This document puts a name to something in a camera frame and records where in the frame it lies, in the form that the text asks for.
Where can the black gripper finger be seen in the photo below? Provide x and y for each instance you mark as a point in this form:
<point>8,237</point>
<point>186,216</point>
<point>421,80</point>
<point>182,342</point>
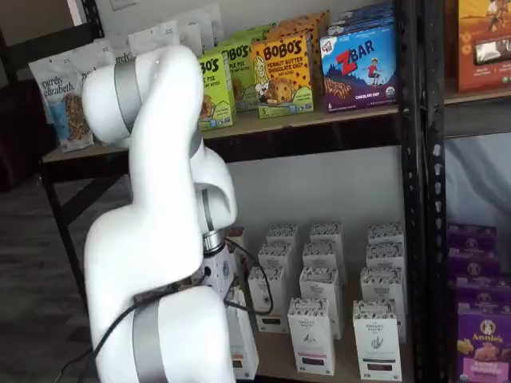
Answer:
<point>233,297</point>

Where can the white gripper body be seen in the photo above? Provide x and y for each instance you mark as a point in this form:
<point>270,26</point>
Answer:
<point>219,275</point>

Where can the white tea box yellow strip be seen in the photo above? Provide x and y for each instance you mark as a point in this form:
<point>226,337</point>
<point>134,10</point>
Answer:
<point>275,253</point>
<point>257,291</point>
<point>243,339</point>
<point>282,233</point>

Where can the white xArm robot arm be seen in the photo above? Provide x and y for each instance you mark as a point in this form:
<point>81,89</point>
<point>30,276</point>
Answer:
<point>159,199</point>

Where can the white tea box pink strip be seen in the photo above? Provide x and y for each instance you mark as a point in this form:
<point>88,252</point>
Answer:
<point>321,253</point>
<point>326,231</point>
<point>311,339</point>
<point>319,281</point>

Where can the white tea box dark strip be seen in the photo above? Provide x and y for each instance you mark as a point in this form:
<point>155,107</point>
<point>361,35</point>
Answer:
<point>385,232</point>
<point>377,343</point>
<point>381,281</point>
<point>385,253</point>

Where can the black metal shelf rack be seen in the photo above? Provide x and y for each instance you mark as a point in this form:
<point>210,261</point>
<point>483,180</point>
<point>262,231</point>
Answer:
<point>319,133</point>
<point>435,119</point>

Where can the green Bobo's apple pie box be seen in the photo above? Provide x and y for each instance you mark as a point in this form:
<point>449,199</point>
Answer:
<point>255,34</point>
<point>219,99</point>
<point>243,80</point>

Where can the orange Bobo's peanut butter box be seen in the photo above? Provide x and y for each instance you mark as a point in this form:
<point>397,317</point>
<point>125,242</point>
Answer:
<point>279,80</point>
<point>297,31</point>
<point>319,18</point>

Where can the purple Annie's snack box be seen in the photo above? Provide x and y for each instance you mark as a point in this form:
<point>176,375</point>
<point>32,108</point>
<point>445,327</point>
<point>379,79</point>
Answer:
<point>483,289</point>
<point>483,347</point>
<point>473,265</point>
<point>471,239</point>

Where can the blue Zbar snack box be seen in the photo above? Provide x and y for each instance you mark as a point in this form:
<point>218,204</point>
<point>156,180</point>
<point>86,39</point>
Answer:
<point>359,72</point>
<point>359,24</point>
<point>363,10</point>

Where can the orange snack box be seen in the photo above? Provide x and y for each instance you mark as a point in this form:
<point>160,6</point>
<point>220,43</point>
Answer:
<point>467,76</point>

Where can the granola bag blue label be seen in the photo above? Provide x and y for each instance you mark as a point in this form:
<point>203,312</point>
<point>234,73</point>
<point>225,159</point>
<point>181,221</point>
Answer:
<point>56,99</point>

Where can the white granola bag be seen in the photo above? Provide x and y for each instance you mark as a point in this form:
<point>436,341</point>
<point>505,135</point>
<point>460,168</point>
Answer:
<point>121,56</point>
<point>211,24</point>
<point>189,32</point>

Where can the dark brown furniture piece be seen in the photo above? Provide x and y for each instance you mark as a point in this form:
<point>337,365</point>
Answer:
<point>20,139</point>

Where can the white teal plastic sheet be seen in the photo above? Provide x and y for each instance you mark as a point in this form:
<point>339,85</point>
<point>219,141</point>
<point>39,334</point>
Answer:
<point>479,179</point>

